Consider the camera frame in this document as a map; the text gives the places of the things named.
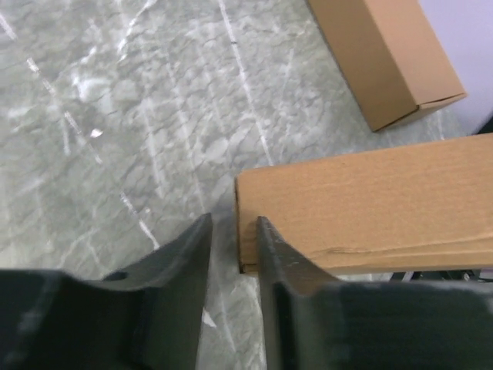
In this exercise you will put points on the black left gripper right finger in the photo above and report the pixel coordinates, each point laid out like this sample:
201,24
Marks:
312,320

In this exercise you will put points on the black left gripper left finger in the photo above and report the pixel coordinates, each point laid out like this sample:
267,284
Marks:
147,315

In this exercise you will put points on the folded brown cardboard box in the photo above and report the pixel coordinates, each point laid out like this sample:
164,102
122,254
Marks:
390,57

